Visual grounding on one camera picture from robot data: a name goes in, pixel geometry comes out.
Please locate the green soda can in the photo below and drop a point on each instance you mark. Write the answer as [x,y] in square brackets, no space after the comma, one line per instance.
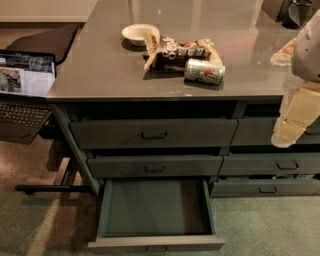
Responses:
[204,71]

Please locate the black laptop stand base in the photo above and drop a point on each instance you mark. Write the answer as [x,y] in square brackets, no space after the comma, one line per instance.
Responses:
[59,184]

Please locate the glass jar of snacks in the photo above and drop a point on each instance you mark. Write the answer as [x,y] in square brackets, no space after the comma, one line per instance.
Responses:
[283,56]

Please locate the black office chair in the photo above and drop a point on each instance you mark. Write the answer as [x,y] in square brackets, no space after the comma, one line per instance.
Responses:
[57,41]

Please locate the brown snack chip bag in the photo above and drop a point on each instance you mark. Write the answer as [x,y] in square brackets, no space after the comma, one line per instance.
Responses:
[165,53]

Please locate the grey drawer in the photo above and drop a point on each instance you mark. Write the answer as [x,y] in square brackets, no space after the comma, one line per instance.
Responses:
[154,166]
[257,131]
[264,187]
[273,164]
[155,217]
[153,133]

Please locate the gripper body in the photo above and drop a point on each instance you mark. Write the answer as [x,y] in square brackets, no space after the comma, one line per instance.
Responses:
[307,53]

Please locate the black cup on counter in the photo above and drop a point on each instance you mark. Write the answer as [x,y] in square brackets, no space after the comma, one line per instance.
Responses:
[296,13]

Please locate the white ceramic bowl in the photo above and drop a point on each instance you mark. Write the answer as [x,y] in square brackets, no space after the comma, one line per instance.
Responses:
[135,33]

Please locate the grey drawer cabinet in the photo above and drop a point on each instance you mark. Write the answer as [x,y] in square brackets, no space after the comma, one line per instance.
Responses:
[103,77]

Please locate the open black laptop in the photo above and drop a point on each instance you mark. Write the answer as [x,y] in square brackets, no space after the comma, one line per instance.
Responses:
[25,80]

